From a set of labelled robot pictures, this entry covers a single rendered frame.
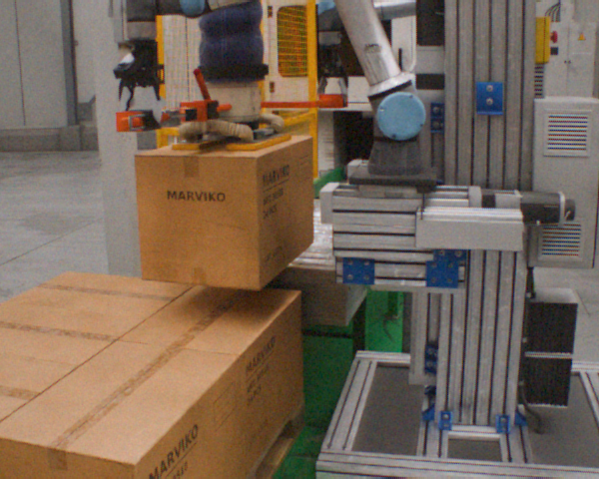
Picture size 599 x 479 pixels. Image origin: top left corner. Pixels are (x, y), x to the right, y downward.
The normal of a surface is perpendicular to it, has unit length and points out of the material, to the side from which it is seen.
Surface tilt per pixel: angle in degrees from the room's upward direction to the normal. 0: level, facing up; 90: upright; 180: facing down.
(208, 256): 90
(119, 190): 90
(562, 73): 90
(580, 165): 90
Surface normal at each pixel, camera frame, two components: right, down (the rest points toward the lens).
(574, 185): -0.22, 0.24
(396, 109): -0.01, 0.36
